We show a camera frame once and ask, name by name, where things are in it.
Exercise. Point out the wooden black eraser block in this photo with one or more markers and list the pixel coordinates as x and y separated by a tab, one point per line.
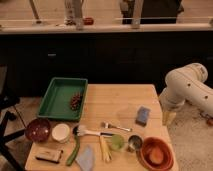
49	155

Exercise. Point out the green plastic tray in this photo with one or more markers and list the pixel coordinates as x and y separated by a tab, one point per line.
55	104

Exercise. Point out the black chair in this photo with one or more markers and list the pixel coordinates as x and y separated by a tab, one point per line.
8	99

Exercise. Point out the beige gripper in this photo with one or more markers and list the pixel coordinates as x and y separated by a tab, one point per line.
168	117

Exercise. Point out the white round container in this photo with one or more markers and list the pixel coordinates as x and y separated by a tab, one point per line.
61	133

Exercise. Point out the green plastic cup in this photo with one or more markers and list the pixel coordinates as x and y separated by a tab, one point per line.
116	142

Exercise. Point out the red object on counter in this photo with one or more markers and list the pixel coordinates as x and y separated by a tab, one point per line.
88	21

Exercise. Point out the yellow corn cob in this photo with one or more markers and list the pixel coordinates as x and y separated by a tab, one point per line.
106	154

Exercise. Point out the green cucumber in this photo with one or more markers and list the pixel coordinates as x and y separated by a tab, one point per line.
75	151

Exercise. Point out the orange bowl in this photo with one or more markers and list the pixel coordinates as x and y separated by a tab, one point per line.
155	155

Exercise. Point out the blue sponge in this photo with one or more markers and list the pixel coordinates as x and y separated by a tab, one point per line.
142	116

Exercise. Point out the dark red bowl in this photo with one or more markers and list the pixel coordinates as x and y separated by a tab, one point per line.
38	130

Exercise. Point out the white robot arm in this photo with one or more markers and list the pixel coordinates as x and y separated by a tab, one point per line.
186	84

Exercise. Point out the blue-grey cloth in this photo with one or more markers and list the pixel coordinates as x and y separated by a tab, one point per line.
86	159

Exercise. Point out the silver fork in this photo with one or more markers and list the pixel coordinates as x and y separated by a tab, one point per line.
108	126

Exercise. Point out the small metal cup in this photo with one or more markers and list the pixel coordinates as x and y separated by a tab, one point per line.
134	143

